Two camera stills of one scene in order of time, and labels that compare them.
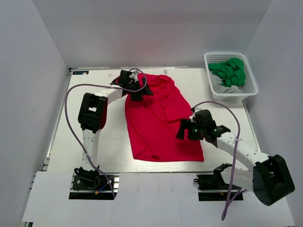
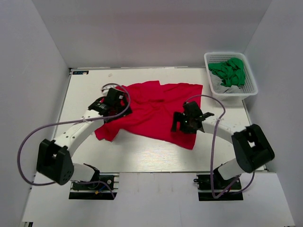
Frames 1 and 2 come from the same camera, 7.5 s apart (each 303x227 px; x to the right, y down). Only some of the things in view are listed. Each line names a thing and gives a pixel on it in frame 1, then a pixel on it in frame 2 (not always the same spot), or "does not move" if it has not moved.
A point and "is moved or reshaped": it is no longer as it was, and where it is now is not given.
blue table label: x=80 y=72 does not move
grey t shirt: x=218 y=88 does not move
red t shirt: x=153 y=122 is moved or reshaped
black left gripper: x=137 y=96 to x=123 y=108
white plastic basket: x=250 y=88 does not move
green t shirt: x=232 y=72 does not move
